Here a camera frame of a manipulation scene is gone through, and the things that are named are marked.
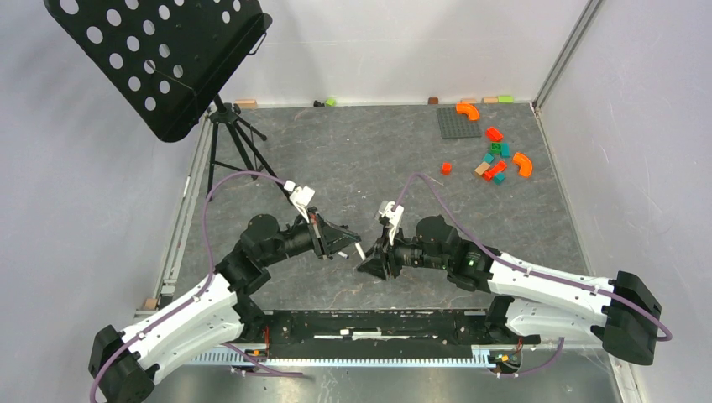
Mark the black tripod stand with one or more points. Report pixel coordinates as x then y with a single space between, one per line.
230 127

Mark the orange curved block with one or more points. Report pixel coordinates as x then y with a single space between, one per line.
523 163
470 111

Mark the small red cube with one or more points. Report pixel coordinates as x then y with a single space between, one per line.
446 168

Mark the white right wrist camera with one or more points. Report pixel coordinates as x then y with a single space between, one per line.
390 216

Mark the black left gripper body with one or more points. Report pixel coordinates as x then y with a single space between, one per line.
319 233

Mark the orange curved block top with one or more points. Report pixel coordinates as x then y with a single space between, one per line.
470 111

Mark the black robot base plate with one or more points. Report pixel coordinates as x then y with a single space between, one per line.
385 334

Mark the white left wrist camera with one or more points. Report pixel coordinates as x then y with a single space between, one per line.
300 197

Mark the orange curved block right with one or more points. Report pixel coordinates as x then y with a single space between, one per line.
523 163

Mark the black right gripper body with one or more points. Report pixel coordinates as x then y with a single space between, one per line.
394 254

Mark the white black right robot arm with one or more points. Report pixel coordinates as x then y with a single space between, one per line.
529 300

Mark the tan wooden block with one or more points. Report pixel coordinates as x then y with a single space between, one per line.
481 169

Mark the red long brick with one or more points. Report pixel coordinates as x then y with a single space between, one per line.
496 169

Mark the wooden block at wall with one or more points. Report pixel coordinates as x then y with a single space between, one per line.
246 103

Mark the teal brick right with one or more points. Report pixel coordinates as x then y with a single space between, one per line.
505 151

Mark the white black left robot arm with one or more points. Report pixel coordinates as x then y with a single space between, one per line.
126 365

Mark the teal brick lower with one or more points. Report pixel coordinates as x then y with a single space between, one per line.
499 178

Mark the green lego brick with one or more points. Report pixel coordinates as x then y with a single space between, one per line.
495 148

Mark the grey lego baseplate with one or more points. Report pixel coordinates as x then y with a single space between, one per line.
453 125

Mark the black perforated music stand desk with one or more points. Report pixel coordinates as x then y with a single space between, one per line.
168 59

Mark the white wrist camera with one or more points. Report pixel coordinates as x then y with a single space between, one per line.
300 197
390 216

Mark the red brick upper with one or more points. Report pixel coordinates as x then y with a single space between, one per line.
494 134

